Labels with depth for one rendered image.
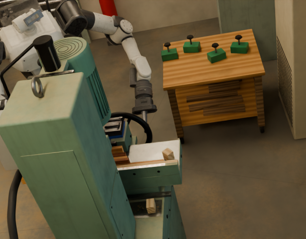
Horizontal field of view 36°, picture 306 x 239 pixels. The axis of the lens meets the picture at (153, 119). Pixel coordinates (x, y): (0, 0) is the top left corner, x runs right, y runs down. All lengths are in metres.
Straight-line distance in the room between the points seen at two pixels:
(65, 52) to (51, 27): 0.65
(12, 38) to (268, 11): 2.24
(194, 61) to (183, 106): 0.37
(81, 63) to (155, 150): 0.61
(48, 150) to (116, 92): 2.72
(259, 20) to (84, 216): 2.69
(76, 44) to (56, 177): 0.47
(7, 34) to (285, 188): 1.83
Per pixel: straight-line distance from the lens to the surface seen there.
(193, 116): 3.30
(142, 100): 2.30
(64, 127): 1.30
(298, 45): 2.87
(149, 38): 4.73
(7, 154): 1.46
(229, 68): 3.09
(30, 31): 2.21
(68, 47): 1.63
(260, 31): 3.94
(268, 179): 3.05
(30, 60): 2.25
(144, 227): 1.87
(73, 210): 1.54
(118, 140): 2.02
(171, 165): 1.85
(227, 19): 3.85
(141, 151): 2.03
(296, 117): 3.18
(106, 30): 2.40
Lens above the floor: 2.23
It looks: 38 degrees down
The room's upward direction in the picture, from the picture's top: 15 degrees counter-clockwise
